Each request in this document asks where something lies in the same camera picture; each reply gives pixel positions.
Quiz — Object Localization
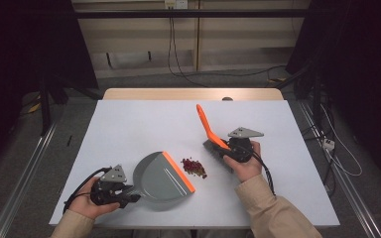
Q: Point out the black horizontal bar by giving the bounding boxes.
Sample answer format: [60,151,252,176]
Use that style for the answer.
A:
[73,9,309,19]

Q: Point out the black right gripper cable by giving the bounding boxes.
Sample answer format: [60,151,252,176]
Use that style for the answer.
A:
[250,145,277,196]

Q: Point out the white wall outlet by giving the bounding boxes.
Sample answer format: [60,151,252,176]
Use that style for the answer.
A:
[164,0,189,10]

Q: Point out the orange brush with grey bristles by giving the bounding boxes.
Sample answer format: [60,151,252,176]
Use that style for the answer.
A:
[195,103,236,174]

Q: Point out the white power adapter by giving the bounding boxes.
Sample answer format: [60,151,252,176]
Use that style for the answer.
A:
[321,138,336,152]

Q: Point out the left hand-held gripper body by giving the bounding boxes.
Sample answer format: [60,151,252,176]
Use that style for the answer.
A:
[90,164,129,209]

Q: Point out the white cable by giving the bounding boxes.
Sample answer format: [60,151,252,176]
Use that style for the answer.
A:
[319,103,363,178]

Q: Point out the metal floor rail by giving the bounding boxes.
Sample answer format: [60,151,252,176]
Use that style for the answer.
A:
[0,122,60,238]
[297,100,381,238]

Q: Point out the person's left hand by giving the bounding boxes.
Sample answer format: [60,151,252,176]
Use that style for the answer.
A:
[68,178,121,220]

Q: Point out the black hanging cable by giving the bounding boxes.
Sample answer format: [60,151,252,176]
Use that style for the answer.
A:
[167,8,209,88]
[172,18,287,79]

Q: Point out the black curtain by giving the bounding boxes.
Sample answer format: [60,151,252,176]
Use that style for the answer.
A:
[285,0,381,189]
[0,0,99,173]

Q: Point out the red beans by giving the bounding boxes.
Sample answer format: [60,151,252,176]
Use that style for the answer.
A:
[181,157,208,179]

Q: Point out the grey dustpan with orange lip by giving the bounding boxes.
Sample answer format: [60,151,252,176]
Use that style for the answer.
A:
[125,151,196,212]

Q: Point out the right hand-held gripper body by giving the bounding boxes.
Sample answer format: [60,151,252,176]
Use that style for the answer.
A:
[227,127,265,164]

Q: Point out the person's right hand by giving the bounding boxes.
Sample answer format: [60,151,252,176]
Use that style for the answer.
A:
[223,141,262,183]

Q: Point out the white table board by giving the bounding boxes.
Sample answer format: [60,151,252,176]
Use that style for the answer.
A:
[49,99,341,229]

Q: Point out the wooden table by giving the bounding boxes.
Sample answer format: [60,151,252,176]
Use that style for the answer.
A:
[102,87,285,102]

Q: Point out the black metal stand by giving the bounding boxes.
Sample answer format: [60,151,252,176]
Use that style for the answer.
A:
[39,77,54,137]

